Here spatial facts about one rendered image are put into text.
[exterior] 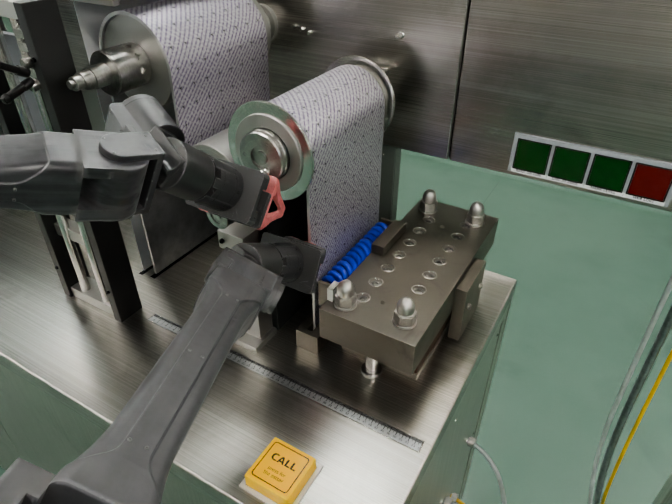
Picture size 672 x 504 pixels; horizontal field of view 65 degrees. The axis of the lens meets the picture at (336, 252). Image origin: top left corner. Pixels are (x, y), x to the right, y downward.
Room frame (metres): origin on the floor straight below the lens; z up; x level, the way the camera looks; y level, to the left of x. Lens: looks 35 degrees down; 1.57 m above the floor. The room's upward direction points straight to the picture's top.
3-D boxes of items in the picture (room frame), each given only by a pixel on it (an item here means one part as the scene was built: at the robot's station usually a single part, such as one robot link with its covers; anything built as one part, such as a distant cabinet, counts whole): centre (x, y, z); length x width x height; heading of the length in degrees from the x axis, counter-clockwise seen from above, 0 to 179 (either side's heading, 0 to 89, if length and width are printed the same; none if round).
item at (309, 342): (0.77, -0.02, 0.92); 0.28 x 0.04 x 0.04; 149
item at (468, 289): (0.71, -0.23, 0.96); 0.10 x 0.03 x 0.11; 149
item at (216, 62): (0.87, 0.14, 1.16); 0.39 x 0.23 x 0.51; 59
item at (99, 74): (0.75, 0.35, 1.33); 0.06 x 0.03 x 0.03; 149
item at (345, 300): (0.62, -0.01, 1.05); 0.04 x 0.04 x 0.04
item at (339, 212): (0.77, -0.02, 1.11); 0.23 x 0.01 x 0.18; 149
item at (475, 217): (0.86, -0.26, 1.05); 0.04 x 0.04 x 0.04
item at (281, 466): (0.41, 0.07, 0.91); 0.07 x 0.07 x 0.02; 59
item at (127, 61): (0.80, 0.32, 1.33); 0.06 x 0.06 x 0.06; 59
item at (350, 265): (0.76, -0.04, 1.03); 0.21 x 0.04 x 0.03; 149
